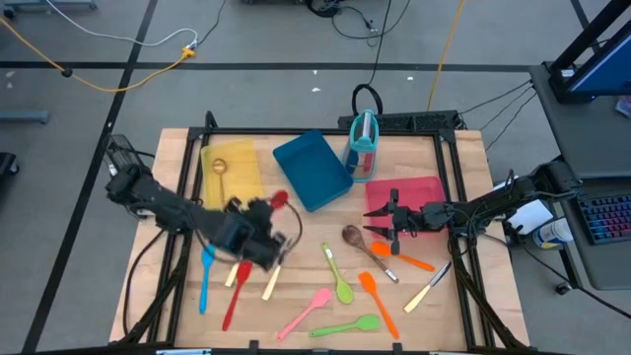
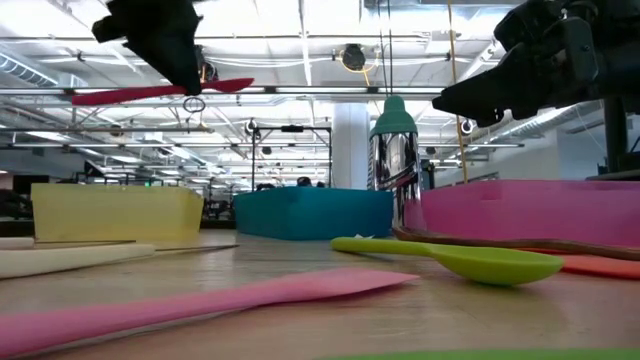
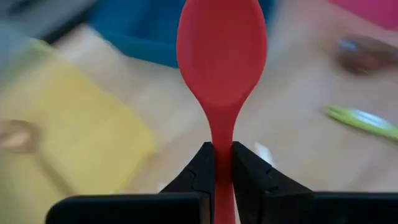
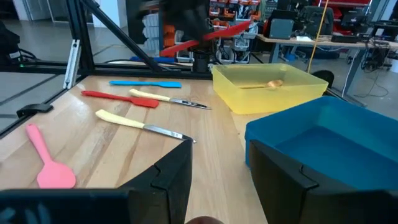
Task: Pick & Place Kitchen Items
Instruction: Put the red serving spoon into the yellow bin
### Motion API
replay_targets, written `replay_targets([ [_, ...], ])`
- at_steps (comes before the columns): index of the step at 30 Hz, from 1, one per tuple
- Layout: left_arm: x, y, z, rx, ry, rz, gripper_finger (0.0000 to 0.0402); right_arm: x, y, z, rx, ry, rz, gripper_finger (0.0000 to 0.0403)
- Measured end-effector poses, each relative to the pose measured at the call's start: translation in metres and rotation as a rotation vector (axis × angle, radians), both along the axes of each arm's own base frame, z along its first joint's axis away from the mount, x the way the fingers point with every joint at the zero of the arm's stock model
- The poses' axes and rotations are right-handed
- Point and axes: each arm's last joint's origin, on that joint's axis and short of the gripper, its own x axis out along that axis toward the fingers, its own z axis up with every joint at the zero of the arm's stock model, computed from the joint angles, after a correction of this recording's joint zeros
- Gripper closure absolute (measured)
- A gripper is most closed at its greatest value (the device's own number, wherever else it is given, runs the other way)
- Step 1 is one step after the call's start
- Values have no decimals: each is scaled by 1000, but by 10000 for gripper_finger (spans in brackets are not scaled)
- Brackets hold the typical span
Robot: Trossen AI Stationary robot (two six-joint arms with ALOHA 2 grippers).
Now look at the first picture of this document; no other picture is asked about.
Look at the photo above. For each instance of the red silicone spoon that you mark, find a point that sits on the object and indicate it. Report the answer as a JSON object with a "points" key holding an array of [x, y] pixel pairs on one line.
{"points": [[280, 198]]}

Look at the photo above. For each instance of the white plastic bottle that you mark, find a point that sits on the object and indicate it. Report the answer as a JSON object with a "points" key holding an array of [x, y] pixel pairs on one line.
{"points": [[554, 232]]}

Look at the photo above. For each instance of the grey furniture foot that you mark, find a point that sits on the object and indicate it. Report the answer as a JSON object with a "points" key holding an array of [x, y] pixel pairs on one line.
{"points": [[49, 5], [24, 117]]}

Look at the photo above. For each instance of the black caster wheel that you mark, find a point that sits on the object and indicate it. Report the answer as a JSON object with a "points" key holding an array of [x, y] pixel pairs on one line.
{"points": [[562, 289]]}

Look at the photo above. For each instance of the backlit computer keyboard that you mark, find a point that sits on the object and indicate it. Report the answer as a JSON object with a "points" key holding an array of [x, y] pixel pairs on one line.
{"points": [[606, 217]]}

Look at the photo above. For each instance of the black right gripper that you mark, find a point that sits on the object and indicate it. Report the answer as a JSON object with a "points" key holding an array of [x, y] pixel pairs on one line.
{"points": [[406, 219]]}

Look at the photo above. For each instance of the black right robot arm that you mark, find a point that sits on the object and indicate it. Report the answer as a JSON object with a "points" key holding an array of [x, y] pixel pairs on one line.
{"points": [[493, 202]]}

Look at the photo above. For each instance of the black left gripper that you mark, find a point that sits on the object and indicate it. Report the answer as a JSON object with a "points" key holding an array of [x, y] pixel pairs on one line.
{"points": [[263, 241]]}

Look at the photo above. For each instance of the red silicone spatula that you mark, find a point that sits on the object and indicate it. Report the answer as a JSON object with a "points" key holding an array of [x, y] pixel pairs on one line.
{"points": [[244, 270]]}

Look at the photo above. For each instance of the gold metal spoon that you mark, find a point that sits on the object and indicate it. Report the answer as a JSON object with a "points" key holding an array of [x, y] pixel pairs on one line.
{"points": [[220, 165]]}

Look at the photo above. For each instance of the grey desk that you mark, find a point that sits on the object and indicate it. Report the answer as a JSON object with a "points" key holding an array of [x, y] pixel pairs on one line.
{"points": [[581, 138]]}

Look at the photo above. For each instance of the black chair base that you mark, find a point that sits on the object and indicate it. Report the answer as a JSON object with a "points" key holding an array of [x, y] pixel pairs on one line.
{"points": [[7, 165]]}

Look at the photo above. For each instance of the black aluminium table frame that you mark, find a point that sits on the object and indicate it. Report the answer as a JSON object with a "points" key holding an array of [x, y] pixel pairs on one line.
{"points": [[196, 133]]}

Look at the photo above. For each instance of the blue plastic bin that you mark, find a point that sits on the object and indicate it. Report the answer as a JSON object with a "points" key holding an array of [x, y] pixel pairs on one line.
{"points": [[313, 170]]}

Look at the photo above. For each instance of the pink translucent plastic bin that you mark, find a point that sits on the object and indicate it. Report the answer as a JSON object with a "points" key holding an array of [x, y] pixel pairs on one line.
{"points": [[419, 190]]}

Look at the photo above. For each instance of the brown wooden spoon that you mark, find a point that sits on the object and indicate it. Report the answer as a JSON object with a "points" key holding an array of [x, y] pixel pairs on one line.
{"points": [[352, 235]]}

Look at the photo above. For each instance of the white paper sheet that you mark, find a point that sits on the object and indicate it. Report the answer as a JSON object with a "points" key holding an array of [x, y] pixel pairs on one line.
{"points": [[535, 217]]}

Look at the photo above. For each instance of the orange silicone spoon spatula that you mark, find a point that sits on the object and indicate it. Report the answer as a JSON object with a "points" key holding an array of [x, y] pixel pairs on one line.
{"points": [[380, 249]]}

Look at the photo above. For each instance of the silver metal bracket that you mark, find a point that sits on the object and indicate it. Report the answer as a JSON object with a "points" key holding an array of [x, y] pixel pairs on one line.
{"points": [[182, 352]]}

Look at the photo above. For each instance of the green silicone spatula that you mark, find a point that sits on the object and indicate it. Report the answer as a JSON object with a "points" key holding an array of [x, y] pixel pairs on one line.
{"points": [[366, 323]]}

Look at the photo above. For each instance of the green silicone spoon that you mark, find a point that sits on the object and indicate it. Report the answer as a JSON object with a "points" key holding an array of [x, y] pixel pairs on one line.
{"points": [[344, 292]]}

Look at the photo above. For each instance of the yellow translucent plastic bin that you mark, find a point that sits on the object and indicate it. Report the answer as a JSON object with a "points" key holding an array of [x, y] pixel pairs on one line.
{"points": [[241, 158]]}

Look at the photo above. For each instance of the black monitor stand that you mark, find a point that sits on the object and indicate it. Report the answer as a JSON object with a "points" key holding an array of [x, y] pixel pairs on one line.
{"points": [[589, 34]]}

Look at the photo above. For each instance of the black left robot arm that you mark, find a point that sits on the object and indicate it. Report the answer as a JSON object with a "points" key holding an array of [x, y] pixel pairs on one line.
{"points": [[162, 207]]}

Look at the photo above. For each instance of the pink silicone spatula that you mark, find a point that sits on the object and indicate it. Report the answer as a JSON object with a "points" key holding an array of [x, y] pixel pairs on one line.
{"points": [[320, 298]]}

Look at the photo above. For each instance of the blue silicone spatula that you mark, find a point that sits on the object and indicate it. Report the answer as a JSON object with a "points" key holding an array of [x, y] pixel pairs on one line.
{"points": [[204, 286]]}

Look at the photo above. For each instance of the computer monitor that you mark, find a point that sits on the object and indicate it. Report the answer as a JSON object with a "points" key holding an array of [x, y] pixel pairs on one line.
{"points": [[606, 69]]}

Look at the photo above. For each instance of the grey keyboard tray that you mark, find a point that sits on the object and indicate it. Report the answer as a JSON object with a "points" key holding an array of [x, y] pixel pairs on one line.
{"points": [[606, 266]]}

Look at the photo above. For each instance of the black power strip box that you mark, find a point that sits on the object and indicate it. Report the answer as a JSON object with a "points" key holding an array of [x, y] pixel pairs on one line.
{"points": [[424, 120]]}

